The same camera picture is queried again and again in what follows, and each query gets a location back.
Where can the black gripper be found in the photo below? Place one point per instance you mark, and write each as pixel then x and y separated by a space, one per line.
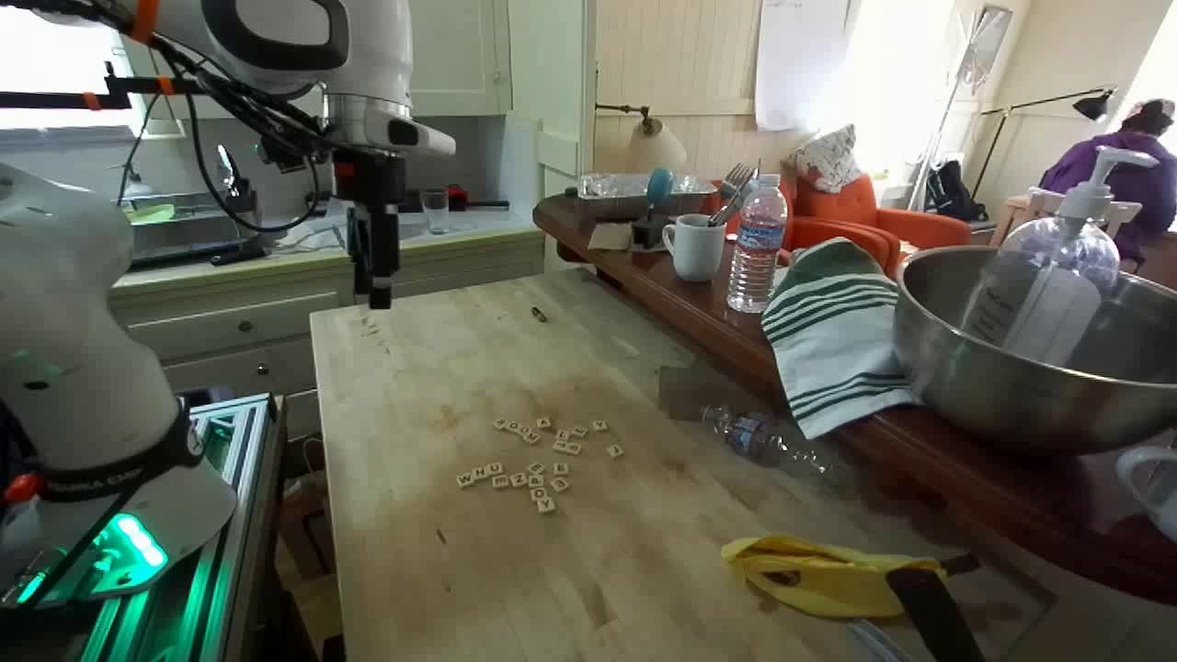
pixel 372 170

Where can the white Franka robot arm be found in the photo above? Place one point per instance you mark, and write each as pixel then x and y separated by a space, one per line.
pixel 73 344

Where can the cream letter L tile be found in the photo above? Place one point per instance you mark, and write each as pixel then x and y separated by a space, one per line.
pixel 540 419

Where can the cream letter M tile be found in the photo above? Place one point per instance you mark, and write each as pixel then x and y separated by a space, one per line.
pixel 531 434

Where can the cream letter W tile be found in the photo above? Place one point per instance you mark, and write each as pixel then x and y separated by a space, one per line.
pixel 463 479

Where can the cream letter H tile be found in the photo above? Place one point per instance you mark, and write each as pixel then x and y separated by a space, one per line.
pixel 483 472

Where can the cream letter E tile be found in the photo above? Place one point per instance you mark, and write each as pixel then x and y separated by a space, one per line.
pixel 520 479
pixel 537 467
pixel 559 467

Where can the cream letter S tile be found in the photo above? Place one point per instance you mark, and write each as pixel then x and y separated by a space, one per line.
pixel 571 445

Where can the cream letter P tile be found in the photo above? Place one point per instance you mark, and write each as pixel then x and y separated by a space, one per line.
pixel 556 481

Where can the cream letter J tile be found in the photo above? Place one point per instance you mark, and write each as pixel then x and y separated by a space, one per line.
pixel 613 451

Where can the white base cabinet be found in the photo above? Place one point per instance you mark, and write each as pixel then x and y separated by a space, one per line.
pixel 223 332

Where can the brown cardboard sheet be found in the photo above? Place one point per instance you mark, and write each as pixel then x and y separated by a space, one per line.
pixel 607 236

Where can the aluminium foil tray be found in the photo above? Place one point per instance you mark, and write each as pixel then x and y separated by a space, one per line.
pixel 618 183

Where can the black stand block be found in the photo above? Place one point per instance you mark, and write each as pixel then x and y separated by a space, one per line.
pixel 650 230

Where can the white shade table lamp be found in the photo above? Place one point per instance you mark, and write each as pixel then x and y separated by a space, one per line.
pixel 654 147

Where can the white ceramic mug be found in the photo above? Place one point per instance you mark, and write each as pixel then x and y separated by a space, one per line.
pixel 696 248

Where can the metal kitchen utensil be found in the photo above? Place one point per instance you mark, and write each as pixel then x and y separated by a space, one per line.
pixel 735 188

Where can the clear plastic water bottle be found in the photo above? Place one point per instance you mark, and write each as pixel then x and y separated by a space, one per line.
pixel 755 259

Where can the crushed clear plastic bottle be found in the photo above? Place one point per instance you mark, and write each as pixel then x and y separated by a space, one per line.
pixel 755 434

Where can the green striped white towel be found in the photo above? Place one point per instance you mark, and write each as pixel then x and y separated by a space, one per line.
pixel 831 332

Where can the patterned cushion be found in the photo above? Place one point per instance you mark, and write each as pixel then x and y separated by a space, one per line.
pixel 831 156

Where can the white hanging paper sheet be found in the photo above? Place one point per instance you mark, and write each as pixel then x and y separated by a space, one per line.
pixel 804 58

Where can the orange armchair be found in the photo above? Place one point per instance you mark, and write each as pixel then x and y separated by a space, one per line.
pixel 857 215

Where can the black bag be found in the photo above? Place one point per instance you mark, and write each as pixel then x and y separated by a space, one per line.
pixel 952 192

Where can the dark brown wooden counter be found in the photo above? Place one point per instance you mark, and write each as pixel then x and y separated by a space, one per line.
pixel 978 491

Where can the stainless steel bowl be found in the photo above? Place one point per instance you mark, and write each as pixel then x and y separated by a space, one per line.
pixel 1015 405

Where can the clear pump sanitizer bottle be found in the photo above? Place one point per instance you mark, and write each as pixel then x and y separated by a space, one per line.
pixel 1054 263

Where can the black floor lamp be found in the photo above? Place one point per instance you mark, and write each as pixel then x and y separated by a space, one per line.
pixel 1091 105

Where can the person in purple shirt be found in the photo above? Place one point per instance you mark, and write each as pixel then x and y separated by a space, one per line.
pixel 1123 176

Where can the white cup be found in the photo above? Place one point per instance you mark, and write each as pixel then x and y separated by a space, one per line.
pixel 1153 481

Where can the aluminium robot stand frame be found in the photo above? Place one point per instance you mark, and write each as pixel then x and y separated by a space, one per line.
pixel 240 491

